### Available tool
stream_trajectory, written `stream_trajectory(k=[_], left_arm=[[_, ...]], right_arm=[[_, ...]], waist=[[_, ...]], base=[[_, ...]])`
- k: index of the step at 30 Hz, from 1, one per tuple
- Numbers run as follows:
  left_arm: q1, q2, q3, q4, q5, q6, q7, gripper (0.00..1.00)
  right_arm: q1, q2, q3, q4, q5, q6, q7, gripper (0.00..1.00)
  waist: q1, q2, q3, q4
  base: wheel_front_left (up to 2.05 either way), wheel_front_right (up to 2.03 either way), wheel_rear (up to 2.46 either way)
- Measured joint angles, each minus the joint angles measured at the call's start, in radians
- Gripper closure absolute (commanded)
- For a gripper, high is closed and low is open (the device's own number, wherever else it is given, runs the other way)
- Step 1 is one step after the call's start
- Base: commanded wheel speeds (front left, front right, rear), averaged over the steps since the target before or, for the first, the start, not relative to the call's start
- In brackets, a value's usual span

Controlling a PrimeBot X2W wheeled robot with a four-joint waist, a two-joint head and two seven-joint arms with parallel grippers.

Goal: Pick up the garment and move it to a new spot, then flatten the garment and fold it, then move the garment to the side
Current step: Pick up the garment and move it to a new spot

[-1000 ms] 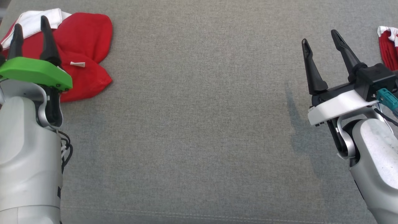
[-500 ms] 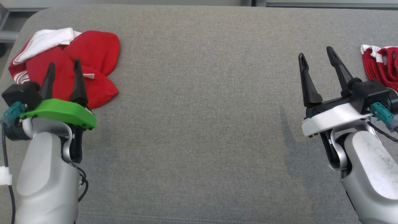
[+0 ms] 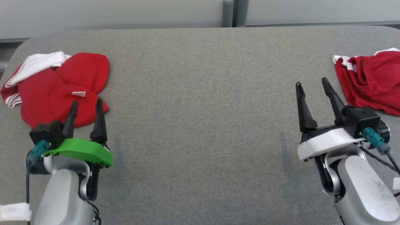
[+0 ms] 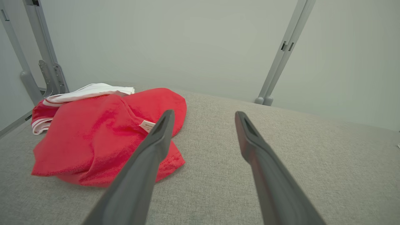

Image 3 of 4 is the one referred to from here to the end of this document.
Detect red Bulls 23 jersey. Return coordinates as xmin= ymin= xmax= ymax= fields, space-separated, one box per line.
xmin=0 ymin=51 xmax=110 ymax=129

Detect grey partition post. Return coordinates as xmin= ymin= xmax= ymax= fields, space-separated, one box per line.
xmin=222 ymin=0 xmax=235 ymax=28
xmin=235 ymin=0 xmax=249 ymax=27

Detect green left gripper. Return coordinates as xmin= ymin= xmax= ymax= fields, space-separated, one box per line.
xmin=44 ymin=97 xmax=114 ymax=169

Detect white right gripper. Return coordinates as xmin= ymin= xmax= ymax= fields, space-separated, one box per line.
xmin=295 ymin=77 xmax=364 ymax=162

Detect black left camera cable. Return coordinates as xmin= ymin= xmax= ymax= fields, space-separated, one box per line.
xmin=25 ymin=159 xmax=32 ymax=225

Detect black right camera cable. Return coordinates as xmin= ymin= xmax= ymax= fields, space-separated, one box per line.
xmin=359 ymin=145 xmax=400 ymax=197

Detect teal right cable connector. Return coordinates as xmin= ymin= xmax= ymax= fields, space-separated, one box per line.
xmin=362 ymin=127 xmax=391 ymax=155

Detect black left arm cable loops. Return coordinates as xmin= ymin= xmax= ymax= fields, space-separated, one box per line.
xmin=89 ymin=200 xmax=102 ymax=225

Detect red shorts with white stripes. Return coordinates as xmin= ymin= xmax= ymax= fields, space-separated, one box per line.
xmin=332 ymin=47 xmax=400 ymax=117

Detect teal cable connector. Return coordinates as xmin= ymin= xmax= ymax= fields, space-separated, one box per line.
xmin=362 ymin=127 xmax=391 ymax=155
xmin=26 ymin=140 xmax=50 ymax=164

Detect teal left cable connector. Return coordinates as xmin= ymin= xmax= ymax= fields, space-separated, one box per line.
xmin=26 ymin=140 xmax=50 ymax=164

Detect white left cable tag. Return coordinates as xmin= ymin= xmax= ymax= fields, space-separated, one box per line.
xmin=0 ymin=202 xmax=32 ymax=222

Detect black camera cable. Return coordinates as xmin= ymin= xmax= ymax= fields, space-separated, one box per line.
xmin=25 ymin=159 xmax=32 ymax=225
xmin=359 ymin=145 xmax=400 ymax=197

